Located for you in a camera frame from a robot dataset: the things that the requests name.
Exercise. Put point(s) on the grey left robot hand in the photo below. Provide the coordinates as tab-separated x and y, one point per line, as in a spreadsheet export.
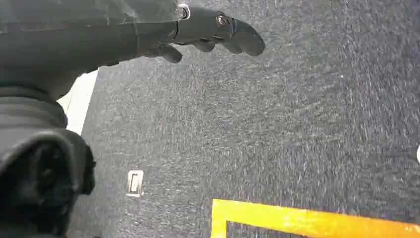
82	36

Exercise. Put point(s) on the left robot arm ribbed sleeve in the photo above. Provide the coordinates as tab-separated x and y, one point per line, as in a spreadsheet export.
36	157

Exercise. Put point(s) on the yellow floor tape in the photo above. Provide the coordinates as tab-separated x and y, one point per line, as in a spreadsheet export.
295	220

